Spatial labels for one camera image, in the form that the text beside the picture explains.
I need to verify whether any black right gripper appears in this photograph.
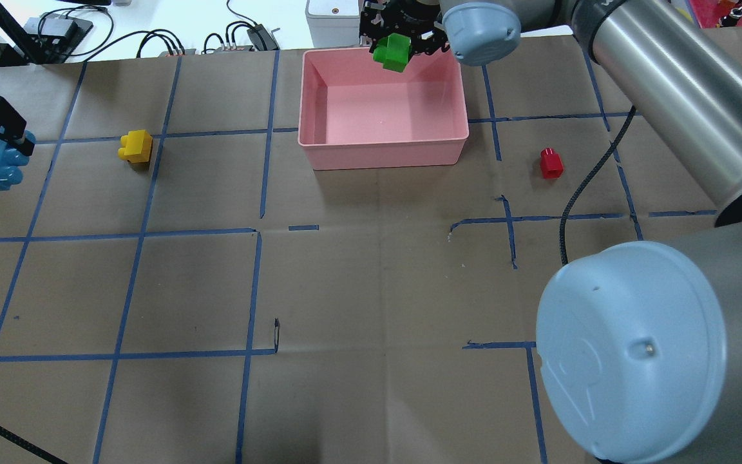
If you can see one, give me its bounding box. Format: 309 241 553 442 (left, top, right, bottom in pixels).
359 1 450 56

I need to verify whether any green toy block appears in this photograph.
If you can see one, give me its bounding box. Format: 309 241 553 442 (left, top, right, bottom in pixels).
371 34 412 73

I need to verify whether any white box device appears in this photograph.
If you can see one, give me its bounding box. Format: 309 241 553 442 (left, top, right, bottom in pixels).
305 1 361 49

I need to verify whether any pink plastic box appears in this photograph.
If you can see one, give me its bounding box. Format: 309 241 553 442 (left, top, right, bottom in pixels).
298 48 470 171

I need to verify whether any yellow toy block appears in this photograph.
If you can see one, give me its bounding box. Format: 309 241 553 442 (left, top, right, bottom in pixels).
117 130 153 164

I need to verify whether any red toy block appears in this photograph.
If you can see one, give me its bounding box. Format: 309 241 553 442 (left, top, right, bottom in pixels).
538 147 564 180

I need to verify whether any black braided cable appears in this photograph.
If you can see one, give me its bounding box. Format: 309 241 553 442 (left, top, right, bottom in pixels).
559 106 637 266

